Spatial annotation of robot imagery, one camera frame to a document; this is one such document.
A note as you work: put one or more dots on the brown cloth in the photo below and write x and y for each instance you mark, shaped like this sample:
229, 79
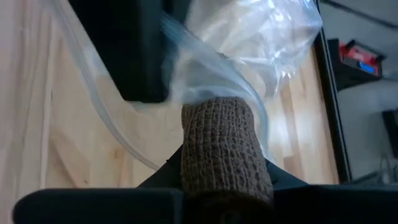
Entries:
224, 149

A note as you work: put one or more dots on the red and black power station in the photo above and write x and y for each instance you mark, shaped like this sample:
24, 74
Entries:
357, 62

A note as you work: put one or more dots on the clear plastic bag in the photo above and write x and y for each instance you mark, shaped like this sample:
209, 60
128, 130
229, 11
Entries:
248, 40

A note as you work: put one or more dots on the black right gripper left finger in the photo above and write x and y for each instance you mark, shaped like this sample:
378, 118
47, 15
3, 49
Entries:
171, 177

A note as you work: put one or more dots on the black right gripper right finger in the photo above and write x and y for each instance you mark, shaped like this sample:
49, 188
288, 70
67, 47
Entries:
280, 179

